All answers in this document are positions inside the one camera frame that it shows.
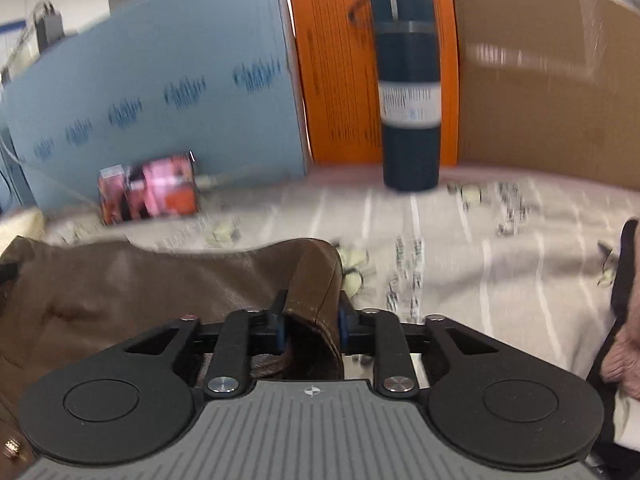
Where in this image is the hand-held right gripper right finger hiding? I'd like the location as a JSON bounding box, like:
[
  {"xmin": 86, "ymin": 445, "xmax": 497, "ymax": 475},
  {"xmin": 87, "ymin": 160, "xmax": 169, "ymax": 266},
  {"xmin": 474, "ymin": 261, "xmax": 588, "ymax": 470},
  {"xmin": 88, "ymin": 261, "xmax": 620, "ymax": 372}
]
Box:
[{"xmin": 338, "ymin": 293, "xmax": 501, "ymax": 397}]

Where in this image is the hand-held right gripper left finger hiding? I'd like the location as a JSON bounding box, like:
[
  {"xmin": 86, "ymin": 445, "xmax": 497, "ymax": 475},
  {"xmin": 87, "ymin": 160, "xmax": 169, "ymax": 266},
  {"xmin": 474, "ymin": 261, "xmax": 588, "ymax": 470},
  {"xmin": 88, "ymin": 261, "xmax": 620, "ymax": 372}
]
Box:
[{"xmin": 123, "ymin": 289, "xmax": 289, "ymax": 397}]

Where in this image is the brown garment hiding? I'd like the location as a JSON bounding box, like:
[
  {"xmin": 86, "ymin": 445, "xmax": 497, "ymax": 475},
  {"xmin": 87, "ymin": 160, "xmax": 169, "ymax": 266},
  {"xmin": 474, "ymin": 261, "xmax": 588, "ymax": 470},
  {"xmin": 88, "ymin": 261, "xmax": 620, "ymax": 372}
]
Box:
[{"xmin": 0, "ymin": 236, "xmax": 347, "ymax": 463}]

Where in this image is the pink printed box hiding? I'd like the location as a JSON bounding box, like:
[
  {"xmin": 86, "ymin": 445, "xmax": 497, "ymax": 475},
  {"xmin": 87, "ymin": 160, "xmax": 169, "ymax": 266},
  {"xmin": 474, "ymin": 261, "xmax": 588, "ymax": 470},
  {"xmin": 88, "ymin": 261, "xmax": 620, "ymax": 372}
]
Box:
[{"xmin": 97, "ymin": 152, "xmax": 202, "ymax": 227}]

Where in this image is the white printed bed sheet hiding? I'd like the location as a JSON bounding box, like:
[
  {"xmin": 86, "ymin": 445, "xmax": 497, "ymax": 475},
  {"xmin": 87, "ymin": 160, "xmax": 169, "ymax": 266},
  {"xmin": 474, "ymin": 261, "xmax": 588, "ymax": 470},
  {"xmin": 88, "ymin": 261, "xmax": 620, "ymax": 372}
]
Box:
[{"xmin": 42, "ymin": 164, "xmax": 640, "ymax": 391}]

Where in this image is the dark blue tumbler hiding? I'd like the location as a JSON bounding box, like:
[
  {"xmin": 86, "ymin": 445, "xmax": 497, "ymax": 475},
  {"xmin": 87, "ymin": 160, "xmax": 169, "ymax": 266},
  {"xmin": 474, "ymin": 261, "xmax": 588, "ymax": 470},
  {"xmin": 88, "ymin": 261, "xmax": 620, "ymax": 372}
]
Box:
[{"xmin": 369, "ymin": 0, "xmax": 444, "ymax": 192}]

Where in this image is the orange board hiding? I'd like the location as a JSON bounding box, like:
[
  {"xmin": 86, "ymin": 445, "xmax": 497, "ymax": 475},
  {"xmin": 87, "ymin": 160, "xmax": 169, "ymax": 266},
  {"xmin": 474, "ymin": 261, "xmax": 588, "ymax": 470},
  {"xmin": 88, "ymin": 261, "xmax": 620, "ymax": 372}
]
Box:
[{"xmin": 285, "ymin": 0, "xmax": 461, "ymax": 167}]

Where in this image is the cream pillow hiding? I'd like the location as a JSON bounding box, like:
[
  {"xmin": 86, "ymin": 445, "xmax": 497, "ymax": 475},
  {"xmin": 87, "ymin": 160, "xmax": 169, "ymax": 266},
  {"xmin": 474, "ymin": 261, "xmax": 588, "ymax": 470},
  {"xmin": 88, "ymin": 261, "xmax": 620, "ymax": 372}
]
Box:
[{"xmin": 0, "ymin": 209, "xmax": 47, "ymax": 256}]

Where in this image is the dark cloth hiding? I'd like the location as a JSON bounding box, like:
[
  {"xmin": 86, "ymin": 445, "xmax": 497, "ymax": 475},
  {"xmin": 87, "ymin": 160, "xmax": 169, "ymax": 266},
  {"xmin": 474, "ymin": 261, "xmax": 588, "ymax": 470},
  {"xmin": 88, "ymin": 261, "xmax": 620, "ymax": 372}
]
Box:
[{"xmin": 584, "ymin": 219, "xmax": 640, "ymax": 461}]

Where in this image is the pink fuzzy cloth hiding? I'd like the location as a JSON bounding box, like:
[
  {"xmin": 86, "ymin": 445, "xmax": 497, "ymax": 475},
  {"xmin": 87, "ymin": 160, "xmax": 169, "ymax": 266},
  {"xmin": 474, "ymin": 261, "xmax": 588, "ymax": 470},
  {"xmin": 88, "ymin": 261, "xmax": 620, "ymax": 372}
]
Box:
[{"xmin": 600, "ymin": 221, "xmax": 640, "ymax": 397}]

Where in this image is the brown cardboard sheet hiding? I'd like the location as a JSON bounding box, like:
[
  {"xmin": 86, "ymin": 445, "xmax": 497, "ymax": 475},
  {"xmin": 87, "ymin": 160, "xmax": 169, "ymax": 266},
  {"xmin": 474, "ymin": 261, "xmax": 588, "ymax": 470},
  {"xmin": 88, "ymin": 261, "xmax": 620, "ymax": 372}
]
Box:
[{"xmin": 446, "ymin": 0, "xmax": 640, "ymax": 192}]

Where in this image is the light blue foam board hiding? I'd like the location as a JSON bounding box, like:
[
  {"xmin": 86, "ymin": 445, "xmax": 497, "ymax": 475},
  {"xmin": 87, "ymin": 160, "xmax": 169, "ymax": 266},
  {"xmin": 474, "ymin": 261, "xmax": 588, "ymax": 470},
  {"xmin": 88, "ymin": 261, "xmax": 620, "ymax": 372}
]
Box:
[{"xmin": 0, "ymin": 0, "xmax": 309, "ymax": 213}]

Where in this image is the grey device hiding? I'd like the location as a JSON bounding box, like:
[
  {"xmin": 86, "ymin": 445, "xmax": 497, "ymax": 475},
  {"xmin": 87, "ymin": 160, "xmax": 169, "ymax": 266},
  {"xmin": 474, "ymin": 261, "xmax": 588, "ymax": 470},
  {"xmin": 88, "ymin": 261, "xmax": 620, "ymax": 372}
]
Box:
[{"xmin": 31, "ymin": 2, "xmax": 67, "ymax": 53}]

